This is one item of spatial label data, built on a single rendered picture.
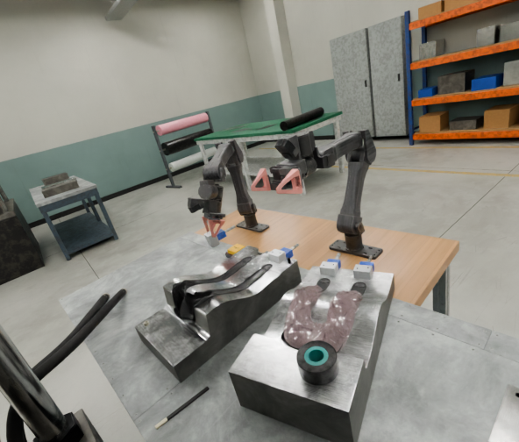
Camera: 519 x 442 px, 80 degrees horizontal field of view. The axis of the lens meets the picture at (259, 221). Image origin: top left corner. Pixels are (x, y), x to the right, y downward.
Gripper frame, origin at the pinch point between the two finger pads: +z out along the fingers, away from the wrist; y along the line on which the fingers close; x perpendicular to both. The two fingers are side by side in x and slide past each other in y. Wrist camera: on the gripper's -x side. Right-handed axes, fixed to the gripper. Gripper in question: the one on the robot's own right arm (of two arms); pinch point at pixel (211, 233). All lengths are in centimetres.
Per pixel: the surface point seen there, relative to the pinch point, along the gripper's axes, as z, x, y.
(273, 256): 1.3, 11.7, 30.6
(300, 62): -299, 374, -516
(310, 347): 8, -5, 73
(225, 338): 21.8, -9.3, 43.0
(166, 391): 32, -26, 46
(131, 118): -122, 35, -640
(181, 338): 22.3, -20.8, 38.6
